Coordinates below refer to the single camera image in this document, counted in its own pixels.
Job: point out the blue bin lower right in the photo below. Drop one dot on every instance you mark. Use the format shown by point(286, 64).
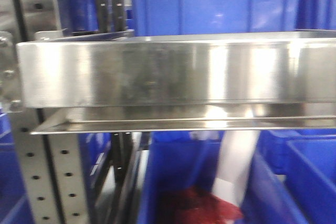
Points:
point(292, 178)

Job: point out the blue bin with red contents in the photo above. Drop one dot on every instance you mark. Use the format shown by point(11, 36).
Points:
point(196, 177)

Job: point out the large blue bin left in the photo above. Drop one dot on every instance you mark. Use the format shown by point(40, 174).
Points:
point(178, 17)

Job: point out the perforated steel shelf upright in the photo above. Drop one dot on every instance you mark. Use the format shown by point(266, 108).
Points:
point(52, 171)

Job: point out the stainless steel shelf rail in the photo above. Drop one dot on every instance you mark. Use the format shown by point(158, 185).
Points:
point(240, 81)

